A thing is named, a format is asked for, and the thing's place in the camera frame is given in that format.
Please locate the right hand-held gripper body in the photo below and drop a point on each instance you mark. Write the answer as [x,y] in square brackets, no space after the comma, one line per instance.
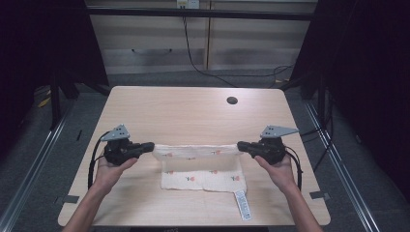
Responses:
[270,148]

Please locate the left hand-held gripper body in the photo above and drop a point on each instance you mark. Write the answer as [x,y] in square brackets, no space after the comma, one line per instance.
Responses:
[119,150]

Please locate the white flower print cloth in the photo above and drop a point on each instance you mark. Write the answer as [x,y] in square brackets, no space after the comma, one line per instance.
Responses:
[203,180]

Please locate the person's left hand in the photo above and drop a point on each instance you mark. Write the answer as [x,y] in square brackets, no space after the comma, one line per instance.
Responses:
[109,175]

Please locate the person's right hand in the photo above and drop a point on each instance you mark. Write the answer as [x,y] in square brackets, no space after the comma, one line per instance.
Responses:
[280,175]

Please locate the small black floor object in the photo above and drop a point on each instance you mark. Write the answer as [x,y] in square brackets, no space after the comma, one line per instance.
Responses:
[79,135]

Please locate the grey tape piece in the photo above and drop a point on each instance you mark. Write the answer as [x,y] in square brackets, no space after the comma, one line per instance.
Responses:
[71,198]
[319,195]

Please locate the black metal stand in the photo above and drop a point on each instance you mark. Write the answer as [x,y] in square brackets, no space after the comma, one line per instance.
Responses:
[321,100]
[55,103]

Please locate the yellow object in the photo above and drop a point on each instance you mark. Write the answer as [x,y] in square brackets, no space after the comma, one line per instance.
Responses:
[44,102]

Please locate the black curtain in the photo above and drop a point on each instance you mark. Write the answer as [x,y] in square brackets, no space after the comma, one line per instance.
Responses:
[38,42]
[364,80]

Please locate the metal floor rail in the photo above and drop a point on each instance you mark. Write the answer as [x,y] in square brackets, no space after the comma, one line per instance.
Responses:
[341,167]
[30,174]

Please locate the black horizontal frame bar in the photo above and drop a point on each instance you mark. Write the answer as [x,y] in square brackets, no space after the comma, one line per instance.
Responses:
[199,13]

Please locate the white wall outlet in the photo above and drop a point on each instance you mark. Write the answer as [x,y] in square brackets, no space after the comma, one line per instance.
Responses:
[188,4]

